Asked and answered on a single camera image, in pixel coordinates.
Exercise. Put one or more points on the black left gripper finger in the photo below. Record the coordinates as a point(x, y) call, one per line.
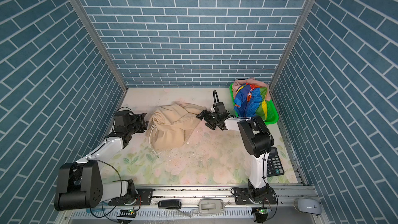
point(141, 127)
point(140, 117)

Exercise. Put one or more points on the white computer mouse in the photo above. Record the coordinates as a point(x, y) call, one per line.
point(307, 206)

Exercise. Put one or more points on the right green lit circuit board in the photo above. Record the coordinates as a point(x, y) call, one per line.
point(260, 214)

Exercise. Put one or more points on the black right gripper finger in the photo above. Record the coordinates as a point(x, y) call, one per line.
point(211, 124)
point(202, 116)

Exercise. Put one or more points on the green lit circuit board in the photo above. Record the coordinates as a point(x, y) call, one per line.
point(126, 216)
point(260, 214)

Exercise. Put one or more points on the pink cloth in basket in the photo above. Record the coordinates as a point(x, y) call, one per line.
point(257, 88)

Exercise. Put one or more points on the aluminium right corner post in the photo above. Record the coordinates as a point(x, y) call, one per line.
point(308, 5)

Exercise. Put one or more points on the colourful striped shorts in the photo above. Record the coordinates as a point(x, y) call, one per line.
point(249, 108)

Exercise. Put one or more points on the black car key fob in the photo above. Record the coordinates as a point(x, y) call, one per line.
point(170, 204)

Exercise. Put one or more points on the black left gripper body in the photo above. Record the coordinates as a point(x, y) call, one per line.
point(131, 128)

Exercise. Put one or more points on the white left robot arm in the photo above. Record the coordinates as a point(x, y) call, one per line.
point(80, 183)

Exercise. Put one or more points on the black calculator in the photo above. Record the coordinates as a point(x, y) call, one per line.
point(274, 164)

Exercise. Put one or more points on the left green lit circuit board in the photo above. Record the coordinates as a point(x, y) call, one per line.
point(126, 216)

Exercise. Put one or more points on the aluminium left corner post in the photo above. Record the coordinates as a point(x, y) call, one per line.
point(87, 23)

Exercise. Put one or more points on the beige drawstring shorts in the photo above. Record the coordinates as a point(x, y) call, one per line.
point(171, 126)

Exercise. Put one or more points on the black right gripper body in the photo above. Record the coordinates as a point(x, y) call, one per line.
point(215, 119)

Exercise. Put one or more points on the aluminium corner post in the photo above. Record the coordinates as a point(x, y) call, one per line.
point(87, 23)
point(308, 5)

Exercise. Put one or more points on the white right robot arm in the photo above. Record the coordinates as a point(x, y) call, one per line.
point(257, 140)

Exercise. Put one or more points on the green plastic basket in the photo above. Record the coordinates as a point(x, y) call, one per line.
point(272, 118)

